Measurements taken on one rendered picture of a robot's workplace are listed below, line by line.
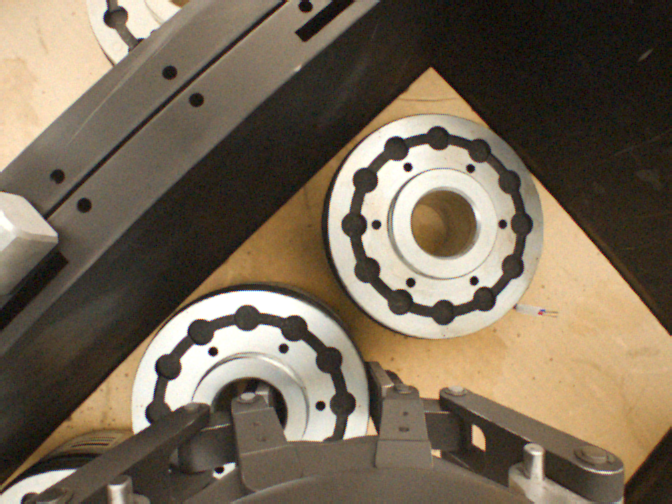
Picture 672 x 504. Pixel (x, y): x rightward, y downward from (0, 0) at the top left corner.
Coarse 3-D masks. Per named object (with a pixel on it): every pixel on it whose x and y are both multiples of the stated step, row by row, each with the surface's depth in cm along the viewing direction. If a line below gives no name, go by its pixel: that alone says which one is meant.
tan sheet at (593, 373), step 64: (320, 192) 17; (256, 256) 17; (320, 256) 17; (576, 256) 18; (512, 320) 18; (576, 320) 18; (640, 320) 19; (128, 384) 16; (448, 384) 17; (512, 384) 18; (576, 384) 18; (640, 384) 18; (640, 448) 18
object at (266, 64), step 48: (336, 0) 7; (384, 0) 7; (240, 48) 7; (288, 48) 7; (336, 48) 8; (192, 96) 7; (240, 96) 7; (144, 144) 7; (192, 144) 7; (96, 192) 7; (144, 192) 7; (96, 240) 7; (48, 288) 7; (0, 336) 6
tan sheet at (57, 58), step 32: (0, 0) 16; (32, 0) 16; (64, 0) 16; (0, 32) 16; (32, 32) 16; (64, 32) 16; (0, 64) 16; (32, 64) 16; (64, 64) 16; (96, 64) 16; (0, 96) 16; (32, 96) 16; (64, 96) 16; (0, 128) 16; (32, 128) 16; (0, 160) 16
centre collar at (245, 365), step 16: (240, 352) 14; (256, 352) 14; (224, 368) 13; (240, 368) 13; (256, 368) 13; (272, 368) 13; (288, 368) 13; (208, 384) 13; (224, 384) 13; (272, 384) 13; (288, 384) 13; (304, 384) 14; (192, 400) 13; (208, 400) 13; (288, 400) 13; (304, 400) 13; (288, 416) 13; (304, 416) 13; (288, 432) 13; (304, 432) 13
